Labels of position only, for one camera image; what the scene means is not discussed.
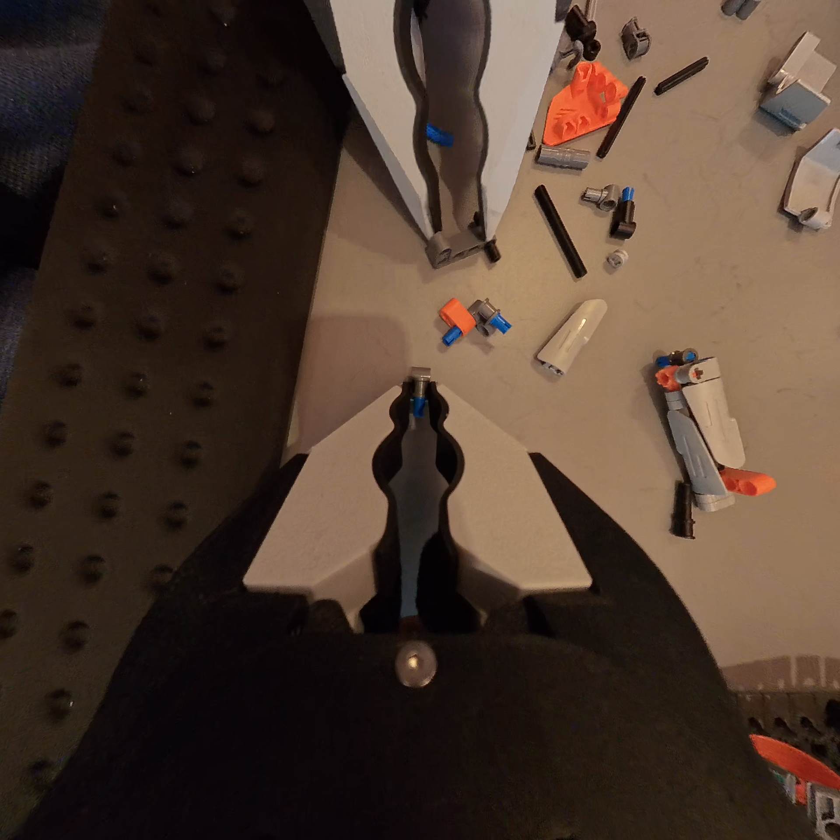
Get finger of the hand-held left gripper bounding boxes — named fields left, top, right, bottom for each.
left=474, top=0, right=568, bottom=238
left=331, top=0, right=438, bottom=240

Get scattered small black grey pieces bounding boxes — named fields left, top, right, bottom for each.
left=528, top=0, right=762, bottom=214

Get grey curved panel piece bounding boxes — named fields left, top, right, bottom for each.
left=779, top=128, right=840, bottom=231

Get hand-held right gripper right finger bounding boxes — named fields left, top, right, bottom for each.
left=430, top=384, right=592, bottom=608

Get black connector with blue pin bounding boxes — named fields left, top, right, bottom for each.
left=609, top=187, right=637, bottom=240

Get white pointed panel piece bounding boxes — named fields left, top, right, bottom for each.
left=537, top=298, right=608, bottom=376

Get grey block piece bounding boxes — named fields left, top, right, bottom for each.
left=759, top=31, right=836, bottom=132

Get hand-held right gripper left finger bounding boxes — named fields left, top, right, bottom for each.
left=243, top=386, right=411, bottom=631

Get orange connector with blue pins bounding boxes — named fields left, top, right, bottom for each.
left=438, top=297, right=513, bottom=347

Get tracked toy robot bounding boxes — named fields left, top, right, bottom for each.
left=722, top=655, right=840, bottom=840

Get orange wedge piece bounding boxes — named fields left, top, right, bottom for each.
left=542, top=62, right=630, bottom=147

